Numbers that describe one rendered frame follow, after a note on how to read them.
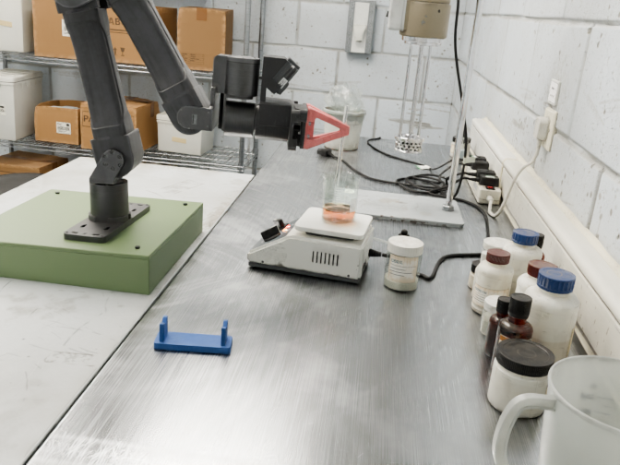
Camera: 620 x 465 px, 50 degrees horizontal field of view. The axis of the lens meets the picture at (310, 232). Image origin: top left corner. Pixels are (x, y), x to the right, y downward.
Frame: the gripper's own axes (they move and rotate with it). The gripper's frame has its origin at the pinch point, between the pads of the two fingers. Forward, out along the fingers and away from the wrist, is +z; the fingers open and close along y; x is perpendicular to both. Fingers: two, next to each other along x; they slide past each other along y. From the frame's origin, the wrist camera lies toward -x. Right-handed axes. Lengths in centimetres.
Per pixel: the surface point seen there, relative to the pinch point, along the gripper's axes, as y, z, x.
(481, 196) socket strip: 49, 42, 22
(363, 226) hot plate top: -1.3, 5.3, 15.9
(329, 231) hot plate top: -4.6, -0.8, 16.1
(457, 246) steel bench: 15.7, 27.7, 24.1
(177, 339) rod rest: -29.8, -21.9, 24.4
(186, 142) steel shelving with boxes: 224, -52, 55
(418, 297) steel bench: -10.0, 14.5, 24.4
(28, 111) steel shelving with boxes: 242, -136, 50
